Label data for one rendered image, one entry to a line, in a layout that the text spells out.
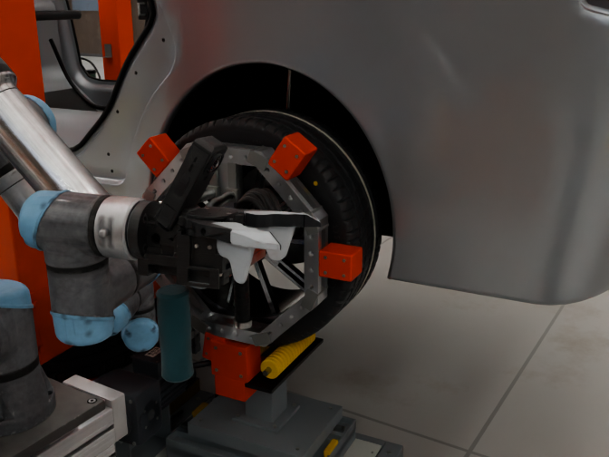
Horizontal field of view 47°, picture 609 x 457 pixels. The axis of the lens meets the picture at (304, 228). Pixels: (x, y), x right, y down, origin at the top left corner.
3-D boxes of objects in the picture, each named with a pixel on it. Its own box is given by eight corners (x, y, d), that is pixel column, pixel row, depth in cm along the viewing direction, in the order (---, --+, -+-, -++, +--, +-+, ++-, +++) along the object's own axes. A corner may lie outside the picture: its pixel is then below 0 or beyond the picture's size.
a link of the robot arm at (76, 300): (140, 317, 97) (135, 242, 93) (94, 354, 86) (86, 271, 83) (91, 310, 99) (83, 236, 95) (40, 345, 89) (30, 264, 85)
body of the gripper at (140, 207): (248, 275, 85) (159, 264, 88) (250, 204, 83) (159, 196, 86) (222, 290, 77) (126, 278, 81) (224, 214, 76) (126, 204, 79)
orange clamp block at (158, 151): (186, 157, 193) (166, 131, 194) (169, 162, 187) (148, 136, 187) (172, 172, 197) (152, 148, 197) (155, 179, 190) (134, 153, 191)
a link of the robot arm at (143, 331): (159, 316, 145) (161, 353, 148) (152, 296, 155) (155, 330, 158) (120, 321, 143) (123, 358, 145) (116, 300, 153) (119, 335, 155)
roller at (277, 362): (319, 340, 216) (319, 323, 214) (274, 385, 190) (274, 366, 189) (303, 336, 218) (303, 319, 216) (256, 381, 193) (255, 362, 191)
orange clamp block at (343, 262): (330, 267, 183) (362, 272, 179) (317, 277, 176) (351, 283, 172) (330, 241, 181) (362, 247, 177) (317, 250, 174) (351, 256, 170)
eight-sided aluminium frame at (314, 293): (328, 350, 189) (330, 151, 172) (317, 361, 183) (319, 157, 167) (163, 313, 212) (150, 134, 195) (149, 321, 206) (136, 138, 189)
